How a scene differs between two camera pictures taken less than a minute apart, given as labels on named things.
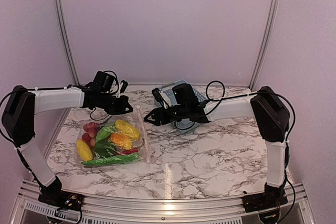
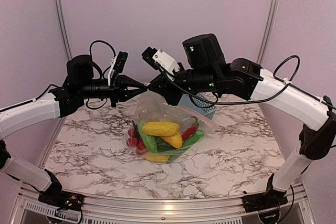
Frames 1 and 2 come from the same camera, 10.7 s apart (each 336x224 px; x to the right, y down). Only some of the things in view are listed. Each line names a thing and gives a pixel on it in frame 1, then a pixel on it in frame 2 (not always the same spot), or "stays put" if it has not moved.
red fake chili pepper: (127, 151) to (189, 132)
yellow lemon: (84, 150) to (157, 158)
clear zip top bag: (118, 140) to (161, 132)
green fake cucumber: (112, 159) to (149, 141)
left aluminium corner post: (61, 20) stays put
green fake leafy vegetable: (103, 146) to (163, 146)
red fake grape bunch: (91, 129) to (135, 140)
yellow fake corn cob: (127, 129) to (160, 128)
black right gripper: (157, 116) to (172, 97)
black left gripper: (122, 107) to (117, 88)
